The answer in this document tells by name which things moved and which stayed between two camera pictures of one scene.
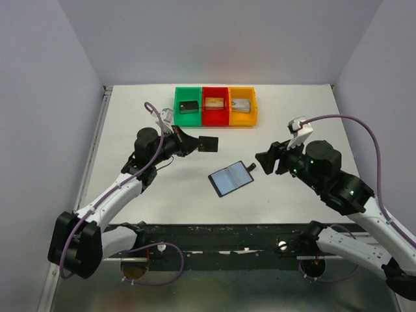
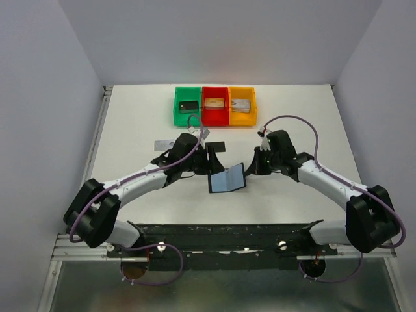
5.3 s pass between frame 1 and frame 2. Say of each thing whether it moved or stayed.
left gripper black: moved
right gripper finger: moved
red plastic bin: stayed
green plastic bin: stayed
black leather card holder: stayed
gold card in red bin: stayed
